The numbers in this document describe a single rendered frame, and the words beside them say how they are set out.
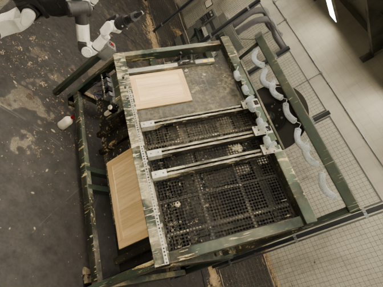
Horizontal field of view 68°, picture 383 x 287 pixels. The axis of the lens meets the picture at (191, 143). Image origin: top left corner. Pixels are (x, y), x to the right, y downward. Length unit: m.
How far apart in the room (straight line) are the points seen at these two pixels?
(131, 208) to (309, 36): 7.10
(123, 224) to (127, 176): 0.45
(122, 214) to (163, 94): 1.24
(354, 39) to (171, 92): 6.11
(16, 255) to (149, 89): 1.81
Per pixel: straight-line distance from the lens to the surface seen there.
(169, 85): 3.03
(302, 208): 2.54
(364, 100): 7.46
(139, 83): 3.05
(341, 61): 8.05
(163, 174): 2.42
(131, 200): 2.80
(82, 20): 2.22
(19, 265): 2.60
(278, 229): 2.46
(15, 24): 2.55
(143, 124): 2.66
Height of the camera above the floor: 2.22
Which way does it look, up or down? 22 degrees down
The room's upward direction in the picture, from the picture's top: 60 degrees clockwise
